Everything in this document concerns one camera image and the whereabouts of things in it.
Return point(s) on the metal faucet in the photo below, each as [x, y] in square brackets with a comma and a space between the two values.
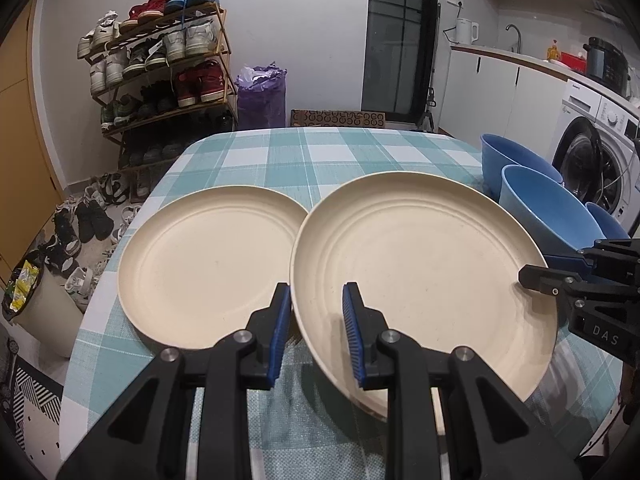
[519, 42]

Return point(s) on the shoe rack with shoes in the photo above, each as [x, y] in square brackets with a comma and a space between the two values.
[200, 82]

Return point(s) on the yellow bottle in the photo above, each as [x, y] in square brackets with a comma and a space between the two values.
[553, 52]

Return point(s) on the cream round plate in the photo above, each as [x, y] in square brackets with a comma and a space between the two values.
[425, 260]

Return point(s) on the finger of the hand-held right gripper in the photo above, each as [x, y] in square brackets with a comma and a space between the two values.
[545, 277]
[565, 261]

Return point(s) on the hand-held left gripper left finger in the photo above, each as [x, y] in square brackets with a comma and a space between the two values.
[277, 340]

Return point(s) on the white trash bin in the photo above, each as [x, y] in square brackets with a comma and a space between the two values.
[47, 310]

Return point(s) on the wooden door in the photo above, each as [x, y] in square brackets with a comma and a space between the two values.
[25, 135]

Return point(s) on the purple plastic bag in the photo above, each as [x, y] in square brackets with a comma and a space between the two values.
[260, 105]

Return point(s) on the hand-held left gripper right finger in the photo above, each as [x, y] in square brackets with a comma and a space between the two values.
[352, 345]

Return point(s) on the wooden shoe rack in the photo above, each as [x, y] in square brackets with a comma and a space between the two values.
[150, 122]

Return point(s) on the black framed glass door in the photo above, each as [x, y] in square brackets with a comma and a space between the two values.
[395, 35]

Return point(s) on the black pressure cooker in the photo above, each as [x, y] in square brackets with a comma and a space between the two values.
[607, 62]

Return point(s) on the stick vacuum cleaner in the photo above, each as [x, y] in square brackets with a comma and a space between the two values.
[428, 115]

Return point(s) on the stack of beige plates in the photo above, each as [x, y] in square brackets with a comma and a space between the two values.
[200, 270]

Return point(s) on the black white patterned rug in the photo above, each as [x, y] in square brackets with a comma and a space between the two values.
[30, 400]

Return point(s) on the teal checked tablecloth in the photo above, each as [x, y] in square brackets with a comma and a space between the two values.
[310, 160]

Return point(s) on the yellow snack packet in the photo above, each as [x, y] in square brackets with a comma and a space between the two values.
[22, 285]

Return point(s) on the blue bowl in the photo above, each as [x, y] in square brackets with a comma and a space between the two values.
[515, 155]
[607, 222]
[545, 210]

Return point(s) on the white electric kettle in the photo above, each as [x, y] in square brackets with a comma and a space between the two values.
[466, 32]

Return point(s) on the white base cabinets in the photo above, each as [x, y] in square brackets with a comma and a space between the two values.
[480, 95]

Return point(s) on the patterned cardboard box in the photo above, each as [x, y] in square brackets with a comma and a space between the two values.
[335, 119]

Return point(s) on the red container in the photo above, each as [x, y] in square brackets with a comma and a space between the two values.
[572, 61]

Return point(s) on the scattered pile of shoes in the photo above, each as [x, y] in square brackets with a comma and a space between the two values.
[92, 220]

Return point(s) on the white washing machine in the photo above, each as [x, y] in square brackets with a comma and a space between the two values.
[585, 105]

